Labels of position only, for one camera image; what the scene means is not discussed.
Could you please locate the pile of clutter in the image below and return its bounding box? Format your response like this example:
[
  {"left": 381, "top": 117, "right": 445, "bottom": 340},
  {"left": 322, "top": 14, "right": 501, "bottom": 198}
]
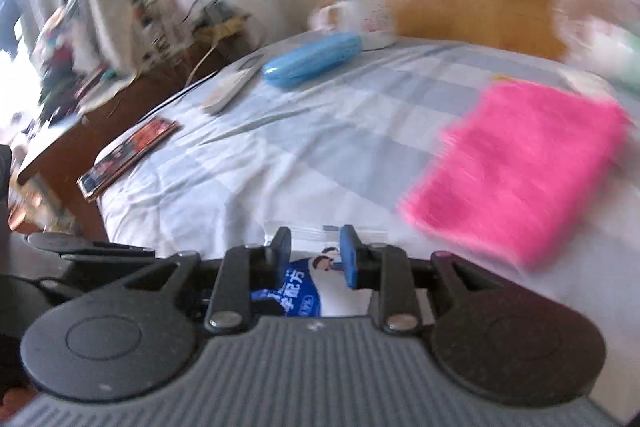
[{"left": 30, "top": 0, "right": 138, "bottom": 128}]

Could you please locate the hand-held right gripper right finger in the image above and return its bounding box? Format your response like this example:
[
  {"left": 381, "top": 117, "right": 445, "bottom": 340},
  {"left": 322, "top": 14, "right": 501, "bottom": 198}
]
[{"left": 339, "top": 224, "right": 506, "bottom": 335}]

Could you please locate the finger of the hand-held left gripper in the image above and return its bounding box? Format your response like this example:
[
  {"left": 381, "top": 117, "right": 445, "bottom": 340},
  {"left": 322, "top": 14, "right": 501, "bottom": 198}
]
[{"left": 26, "top": 231, "right": 157, "bottom": 279}]

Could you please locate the blue glasses case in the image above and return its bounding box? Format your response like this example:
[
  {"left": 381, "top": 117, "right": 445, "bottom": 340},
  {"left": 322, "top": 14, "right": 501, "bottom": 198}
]
[{"left": 261, "top": 32, "right": 364, "bottom": 89}]

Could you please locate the pale green bundle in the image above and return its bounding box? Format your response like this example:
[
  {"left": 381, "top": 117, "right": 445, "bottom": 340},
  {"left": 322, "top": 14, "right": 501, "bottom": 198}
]
[{"left": 585, "top": 27, "right": 640, "bottom": 88}]

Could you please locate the grey power adapter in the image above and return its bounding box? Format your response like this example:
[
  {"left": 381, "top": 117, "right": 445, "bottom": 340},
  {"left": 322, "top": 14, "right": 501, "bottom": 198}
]
[{"left": 199, "top": 0, "right": 237, "bottom": 29}]

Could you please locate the white blue printed packet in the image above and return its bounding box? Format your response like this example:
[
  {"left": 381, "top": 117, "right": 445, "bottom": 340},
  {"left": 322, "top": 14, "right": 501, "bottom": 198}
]
[{"left": 249, "top": 224, "right": 389, "bottom": 319}]

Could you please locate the white enamel mug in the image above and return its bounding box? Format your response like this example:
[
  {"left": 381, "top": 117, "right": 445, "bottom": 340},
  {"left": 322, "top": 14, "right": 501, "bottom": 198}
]
[{"left": 308, "top": 0, "right": 399, "bottom": 52}]

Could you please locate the pink fluffy towel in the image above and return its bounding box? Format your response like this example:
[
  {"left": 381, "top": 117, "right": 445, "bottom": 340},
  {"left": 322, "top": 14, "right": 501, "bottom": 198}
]
[{"left": 395, "top": 77, "right": 634, "bottom": 271}]

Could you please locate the brown wooden side table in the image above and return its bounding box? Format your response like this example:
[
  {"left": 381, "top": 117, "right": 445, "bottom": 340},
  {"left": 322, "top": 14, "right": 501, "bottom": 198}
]
[{"left": 15, "top": 34, "right": 253, "bottom": 230}]

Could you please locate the dark red book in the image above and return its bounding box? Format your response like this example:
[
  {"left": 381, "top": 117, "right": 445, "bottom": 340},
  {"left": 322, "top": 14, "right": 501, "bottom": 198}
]
[{"left": 77, "top": 117, "right": 181, "bottom": 203}]

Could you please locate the silver remote control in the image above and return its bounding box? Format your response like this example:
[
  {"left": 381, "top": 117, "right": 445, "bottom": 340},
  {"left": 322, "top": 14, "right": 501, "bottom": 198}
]
[{"left": 202, "top": 54, "right": 266, "bottom": 116}]

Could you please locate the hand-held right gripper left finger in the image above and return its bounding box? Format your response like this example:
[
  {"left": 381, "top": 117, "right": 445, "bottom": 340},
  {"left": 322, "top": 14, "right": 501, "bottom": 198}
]
[{"left": 120, "top": 226, "right": 293, "bottom": 335}]

